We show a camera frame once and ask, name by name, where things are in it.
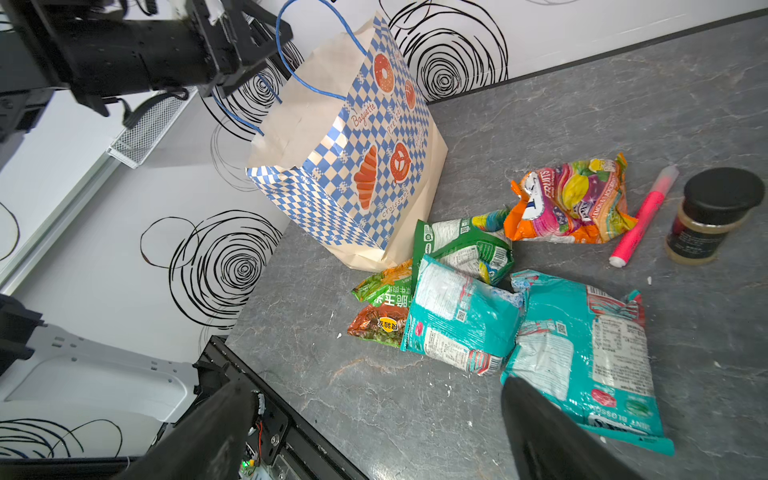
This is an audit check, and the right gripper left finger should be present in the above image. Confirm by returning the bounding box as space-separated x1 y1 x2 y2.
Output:
116 380 254 480

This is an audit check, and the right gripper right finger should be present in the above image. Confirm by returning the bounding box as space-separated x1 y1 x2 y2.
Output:
501 377 640 479

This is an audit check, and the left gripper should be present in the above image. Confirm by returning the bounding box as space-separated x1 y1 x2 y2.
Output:
71 1 293 114

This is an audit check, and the teal mint snack bag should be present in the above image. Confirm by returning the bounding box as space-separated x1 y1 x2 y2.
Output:
501 270 675 456

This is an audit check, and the blue checkered paper bag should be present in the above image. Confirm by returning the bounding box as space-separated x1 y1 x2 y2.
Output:
244 13 447 272

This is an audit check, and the green white snack bag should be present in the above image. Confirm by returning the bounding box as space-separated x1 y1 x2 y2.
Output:
411 208 514 290

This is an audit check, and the green red snack bag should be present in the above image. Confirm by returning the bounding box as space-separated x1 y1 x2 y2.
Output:
347 259 412 348

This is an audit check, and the orange snack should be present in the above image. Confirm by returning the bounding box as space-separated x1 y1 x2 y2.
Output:
504 153 637 244

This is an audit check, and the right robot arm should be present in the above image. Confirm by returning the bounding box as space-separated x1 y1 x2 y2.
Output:
1 296 514 479

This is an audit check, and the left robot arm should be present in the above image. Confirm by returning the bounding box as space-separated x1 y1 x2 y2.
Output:
1 1 293 143

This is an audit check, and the pink marker pen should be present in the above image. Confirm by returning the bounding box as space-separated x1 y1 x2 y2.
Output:
609 165 679 268

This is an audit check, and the small dark spice bottle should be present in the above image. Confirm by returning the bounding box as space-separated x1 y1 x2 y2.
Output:
665 167 766 265

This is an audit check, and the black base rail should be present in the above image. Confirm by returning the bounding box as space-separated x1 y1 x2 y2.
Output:
193 336 366 480

